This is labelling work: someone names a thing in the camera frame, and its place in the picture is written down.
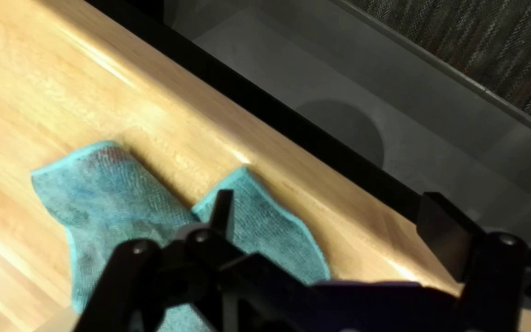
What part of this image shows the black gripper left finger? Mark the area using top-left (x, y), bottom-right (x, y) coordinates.
top-left (75, 189), bottom-right (263, 332)

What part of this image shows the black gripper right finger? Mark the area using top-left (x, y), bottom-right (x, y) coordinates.
top-left (416, 191), bottom-right (531, 332)

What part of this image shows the blue microfiber towel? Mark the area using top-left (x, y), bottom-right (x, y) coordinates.
top-left (30, 139), bottom-right (335, 332)

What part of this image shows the grey floor panel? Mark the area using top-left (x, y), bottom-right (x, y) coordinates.
top-left (167, 0), bottom-right (531, 248)

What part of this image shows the black table frame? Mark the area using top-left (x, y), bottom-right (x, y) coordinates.
top-left (84, 0), bottom-right (465, 237)

